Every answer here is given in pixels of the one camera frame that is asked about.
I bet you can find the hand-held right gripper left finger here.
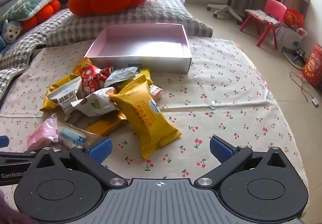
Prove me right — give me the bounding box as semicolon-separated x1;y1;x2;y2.
33;138;129;189

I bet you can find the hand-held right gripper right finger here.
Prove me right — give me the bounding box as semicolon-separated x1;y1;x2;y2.
195;135;291;188

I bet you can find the white nut snack packet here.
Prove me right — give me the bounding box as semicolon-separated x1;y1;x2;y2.
47;78;85;114

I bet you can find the silver grey biscuit packet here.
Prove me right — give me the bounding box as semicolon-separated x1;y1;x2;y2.
104;65;141;88

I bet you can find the pink white cardboard box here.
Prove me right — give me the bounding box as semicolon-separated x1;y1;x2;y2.
84;23;192;74

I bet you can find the flat gold snack packet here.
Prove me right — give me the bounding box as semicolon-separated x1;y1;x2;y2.
84;110;128;137

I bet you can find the clear cracker packet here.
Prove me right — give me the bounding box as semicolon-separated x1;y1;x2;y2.
56;120;103;150

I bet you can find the maroon clothing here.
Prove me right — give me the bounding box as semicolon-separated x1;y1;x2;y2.
0;187;34;224

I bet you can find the large yellow snack packet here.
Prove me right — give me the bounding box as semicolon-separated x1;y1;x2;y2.
109;75;182;160

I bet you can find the small pink orange packet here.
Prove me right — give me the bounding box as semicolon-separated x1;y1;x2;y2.
148;84;163;101

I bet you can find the orange snack packet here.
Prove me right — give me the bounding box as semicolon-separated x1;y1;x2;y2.
72;57;94;76

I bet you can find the grey checked blanket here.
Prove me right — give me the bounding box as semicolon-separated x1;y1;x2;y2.
0;9;73;99

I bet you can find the blue monkey plush toy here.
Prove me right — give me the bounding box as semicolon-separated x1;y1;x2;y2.
0;20;23;50

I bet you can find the black floor device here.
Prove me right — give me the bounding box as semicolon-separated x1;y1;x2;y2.
293;48;307;65

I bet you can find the red yellow printed bag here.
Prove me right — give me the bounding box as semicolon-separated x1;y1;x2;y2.
302;43;322;89

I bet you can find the white shopping bag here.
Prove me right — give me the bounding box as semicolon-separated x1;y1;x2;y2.
275;23;308;51

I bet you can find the small orange pumpkin cushion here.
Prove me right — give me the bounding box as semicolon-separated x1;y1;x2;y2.
20;0;61;32

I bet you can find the patterned paper sheet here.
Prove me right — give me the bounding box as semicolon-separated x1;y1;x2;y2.
245;9;281;26

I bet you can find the green leaf pattern cushion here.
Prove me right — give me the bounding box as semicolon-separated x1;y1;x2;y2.
0;0;69;29

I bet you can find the red gift bag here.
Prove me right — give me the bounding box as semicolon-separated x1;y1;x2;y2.
282;8;305;30

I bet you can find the grey checked pillow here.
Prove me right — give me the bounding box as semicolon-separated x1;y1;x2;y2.
45;0;214;47

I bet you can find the pink plastic child chair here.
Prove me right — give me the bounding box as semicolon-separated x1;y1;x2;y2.
239;0;287;50

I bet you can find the black cable with switch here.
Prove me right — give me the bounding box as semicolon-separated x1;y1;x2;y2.
289;71;319;107

